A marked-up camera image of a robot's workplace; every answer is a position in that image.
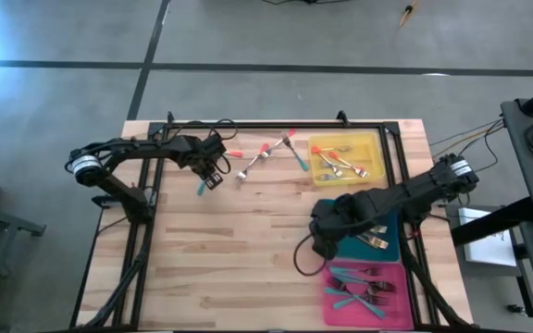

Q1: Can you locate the yellow black floor tool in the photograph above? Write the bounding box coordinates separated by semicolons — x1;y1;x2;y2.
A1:
398;0;423;29

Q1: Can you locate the yellow plastic bin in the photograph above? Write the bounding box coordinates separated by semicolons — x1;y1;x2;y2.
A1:
306;131;387;189

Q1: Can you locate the thin tan cable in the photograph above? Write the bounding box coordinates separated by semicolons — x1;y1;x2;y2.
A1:
429;119;503;148

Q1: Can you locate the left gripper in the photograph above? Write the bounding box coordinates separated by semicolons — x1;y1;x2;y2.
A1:
183;134;229;191

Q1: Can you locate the teal plastic bin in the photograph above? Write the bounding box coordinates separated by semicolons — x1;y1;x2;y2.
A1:
315;198;402;264

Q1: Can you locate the white box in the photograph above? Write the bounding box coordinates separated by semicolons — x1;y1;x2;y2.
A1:
458;206;518;268

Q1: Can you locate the thin black cable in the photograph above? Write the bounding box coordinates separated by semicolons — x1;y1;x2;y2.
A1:
430;118;504;186

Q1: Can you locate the black metal table frame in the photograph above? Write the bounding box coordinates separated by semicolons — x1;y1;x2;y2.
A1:
69;110;475;333

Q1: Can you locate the black sleeved cable bundle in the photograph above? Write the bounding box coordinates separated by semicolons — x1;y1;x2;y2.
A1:
398;226;469;330
83;221;153;330

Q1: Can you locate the black floor cable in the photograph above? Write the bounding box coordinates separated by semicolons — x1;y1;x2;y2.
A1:
260;0;352;6

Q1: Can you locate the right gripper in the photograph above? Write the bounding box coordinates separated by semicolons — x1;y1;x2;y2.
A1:
309;193;367;262

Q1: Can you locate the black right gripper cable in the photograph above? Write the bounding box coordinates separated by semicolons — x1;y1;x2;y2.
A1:
292;230;330;278

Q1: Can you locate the black diagonal stand bar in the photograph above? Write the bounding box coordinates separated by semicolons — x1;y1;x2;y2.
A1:
450;196;533;247

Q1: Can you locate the grey equipment cart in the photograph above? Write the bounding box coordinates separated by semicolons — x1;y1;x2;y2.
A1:
500;97;533;228

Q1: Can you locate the pink plastic bin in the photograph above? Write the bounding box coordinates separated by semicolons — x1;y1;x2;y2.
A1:
320;261;415;330

